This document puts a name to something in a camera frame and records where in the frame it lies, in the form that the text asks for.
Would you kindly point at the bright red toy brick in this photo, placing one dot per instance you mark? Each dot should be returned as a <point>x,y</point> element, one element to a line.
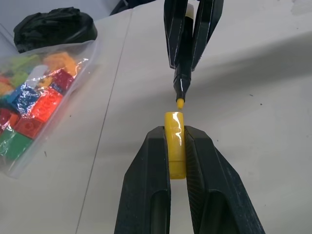
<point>46,106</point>

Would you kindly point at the dark red toy brick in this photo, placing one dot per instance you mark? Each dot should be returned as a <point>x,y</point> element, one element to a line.
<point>62,79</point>

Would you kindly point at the lime green toy brick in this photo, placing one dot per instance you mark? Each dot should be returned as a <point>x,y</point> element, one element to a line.
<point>23,63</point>

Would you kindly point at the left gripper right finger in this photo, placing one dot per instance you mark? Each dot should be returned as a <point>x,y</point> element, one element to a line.
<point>214,190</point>

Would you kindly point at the orange toy brick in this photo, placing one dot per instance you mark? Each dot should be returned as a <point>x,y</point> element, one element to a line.
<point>61,61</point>

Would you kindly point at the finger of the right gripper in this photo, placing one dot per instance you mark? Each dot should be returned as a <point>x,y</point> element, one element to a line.
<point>204,31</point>
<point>174,34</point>

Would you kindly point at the brownish red toy brick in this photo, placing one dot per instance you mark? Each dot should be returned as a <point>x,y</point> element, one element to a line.
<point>29,126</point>

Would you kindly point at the black marker with yellow tip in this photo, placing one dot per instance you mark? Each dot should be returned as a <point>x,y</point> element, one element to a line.
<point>182,73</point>

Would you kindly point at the clear plastic zip bag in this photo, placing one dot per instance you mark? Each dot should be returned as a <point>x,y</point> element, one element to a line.
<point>80,80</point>

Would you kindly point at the crumpled black cloth bag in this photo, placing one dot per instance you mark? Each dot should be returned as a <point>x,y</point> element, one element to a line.
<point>53,26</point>

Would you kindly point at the yellow marker cap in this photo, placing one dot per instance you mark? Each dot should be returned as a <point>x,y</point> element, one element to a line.
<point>174,143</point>

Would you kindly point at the blue toy brick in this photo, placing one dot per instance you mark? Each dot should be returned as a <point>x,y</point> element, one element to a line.
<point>25,96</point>

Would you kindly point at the white toy brick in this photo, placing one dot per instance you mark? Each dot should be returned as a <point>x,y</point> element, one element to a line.
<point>37,73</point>

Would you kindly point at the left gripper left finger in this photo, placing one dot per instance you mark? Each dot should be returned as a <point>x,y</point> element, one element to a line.
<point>143,185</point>

